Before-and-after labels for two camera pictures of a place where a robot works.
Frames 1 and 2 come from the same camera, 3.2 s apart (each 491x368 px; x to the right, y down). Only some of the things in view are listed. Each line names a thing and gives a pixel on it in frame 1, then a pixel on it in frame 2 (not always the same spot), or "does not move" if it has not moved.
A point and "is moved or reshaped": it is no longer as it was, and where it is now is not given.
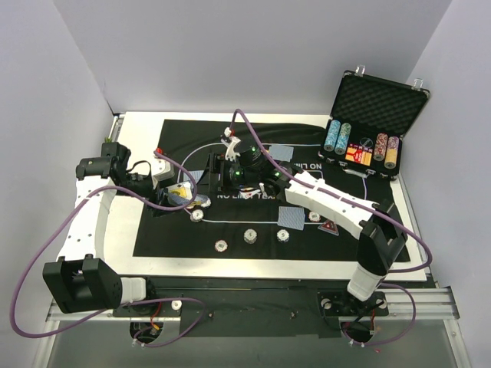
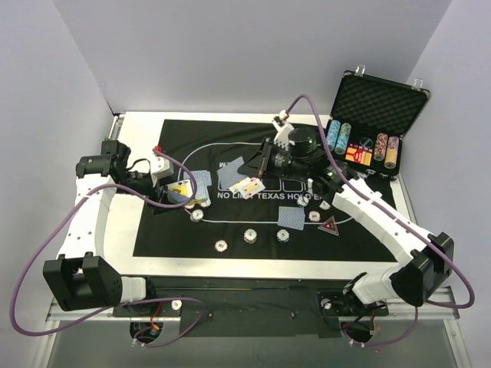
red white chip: [314, 216] does not move
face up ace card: [248, 193] is moved or reshaped
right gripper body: [214, 171] to [267, 156]
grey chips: [196, 215] does not move
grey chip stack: [250, 235] does not move
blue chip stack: [282, 235] does not move
